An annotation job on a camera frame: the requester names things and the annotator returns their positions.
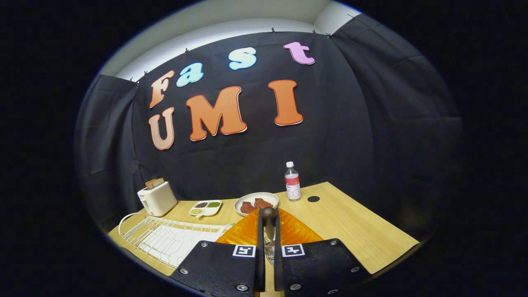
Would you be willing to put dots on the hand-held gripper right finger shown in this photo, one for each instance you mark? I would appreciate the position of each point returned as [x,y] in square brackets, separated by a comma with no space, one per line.
[277,268]

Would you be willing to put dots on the brown toast slice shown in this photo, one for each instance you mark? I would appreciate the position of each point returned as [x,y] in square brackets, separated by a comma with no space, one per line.
[149,184]
[159,182]

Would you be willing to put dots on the black backdrop cloth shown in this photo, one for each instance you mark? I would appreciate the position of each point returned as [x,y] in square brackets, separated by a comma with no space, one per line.
[330,123]

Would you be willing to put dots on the red-brown meat piece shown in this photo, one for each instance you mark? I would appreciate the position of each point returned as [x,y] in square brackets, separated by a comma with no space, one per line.
[247,207]
[263,203]

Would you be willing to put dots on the white toaster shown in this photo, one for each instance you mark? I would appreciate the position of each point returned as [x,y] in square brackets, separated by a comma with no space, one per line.
[159,200]

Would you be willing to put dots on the white round plate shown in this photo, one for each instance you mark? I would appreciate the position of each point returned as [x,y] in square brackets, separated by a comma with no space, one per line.
[255,195]

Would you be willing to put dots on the green beans pile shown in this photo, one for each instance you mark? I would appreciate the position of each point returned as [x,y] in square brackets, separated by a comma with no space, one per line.
[213,204]

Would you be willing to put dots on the black round table grommet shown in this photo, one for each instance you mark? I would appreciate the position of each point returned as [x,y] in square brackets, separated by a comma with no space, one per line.
[313,199]

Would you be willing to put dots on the clear bottle with red label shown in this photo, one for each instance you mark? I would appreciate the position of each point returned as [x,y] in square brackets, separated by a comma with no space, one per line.
[293,185]

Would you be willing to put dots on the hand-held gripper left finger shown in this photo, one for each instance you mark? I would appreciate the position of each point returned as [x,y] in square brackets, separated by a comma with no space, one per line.
[260,268]

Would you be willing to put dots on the white divided dish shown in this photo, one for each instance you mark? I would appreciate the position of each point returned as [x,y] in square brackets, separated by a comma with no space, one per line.
[210,211]

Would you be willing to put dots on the yellow beans pile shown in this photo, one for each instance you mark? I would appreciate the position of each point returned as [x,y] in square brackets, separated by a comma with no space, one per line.
[196,211]

